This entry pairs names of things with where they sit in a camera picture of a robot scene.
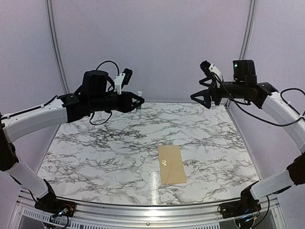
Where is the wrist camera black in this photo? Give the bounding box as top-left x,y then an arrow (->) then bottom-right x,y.
122,68 -> 133,85
233,60 -> 256,82

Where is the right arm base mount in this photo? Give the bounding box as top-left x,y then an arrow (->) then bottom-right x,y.
217,200 -> 262,219

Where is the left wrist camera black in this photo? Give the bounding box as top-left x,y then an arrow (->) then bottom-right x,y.
122,68 -> 133,85

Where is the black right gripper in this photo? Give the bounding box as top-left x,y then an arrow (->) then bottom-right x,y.
190,77 -> 246,109

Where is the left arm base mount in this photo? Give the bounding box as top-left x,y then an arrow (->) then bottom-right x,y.
35,179 -> 76,217

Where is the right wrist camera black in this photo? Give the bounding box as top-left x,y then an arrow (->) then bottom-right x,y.
233,60 -> 256,82

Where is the brown kraft paper envelope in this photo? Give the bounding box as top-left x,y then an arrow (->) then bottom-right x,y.
158,146 -> 186,185

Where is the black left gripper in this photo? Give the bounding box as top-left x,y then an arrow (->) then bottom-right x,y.
90,91 -> 144,113

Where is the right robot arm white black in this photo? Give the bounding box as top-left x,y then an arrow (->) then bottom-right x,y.
190,74 -> 305,214

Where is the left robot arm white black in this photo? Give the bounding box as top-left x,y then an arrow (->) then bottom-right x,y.
0,92 -> 144,212

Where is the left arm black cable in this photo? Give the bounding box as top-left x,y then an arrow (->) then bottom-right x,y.
89,60 -> 120,126

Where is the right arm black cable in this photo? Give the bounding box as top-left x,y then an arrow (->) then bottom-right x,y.
214,71 -> 305,126

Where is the white green glue stick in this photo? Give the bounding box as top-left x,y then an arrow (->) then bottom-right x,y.
136,91 -> 142,113

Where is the aluminium table front rail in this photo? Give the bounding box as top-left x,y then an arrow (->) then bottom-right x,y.
8,189 -> 287,229

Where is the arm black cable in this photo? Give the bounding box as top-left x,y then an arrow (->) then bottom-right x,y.
214,71 -> 305,126
89,60 -> 120,126

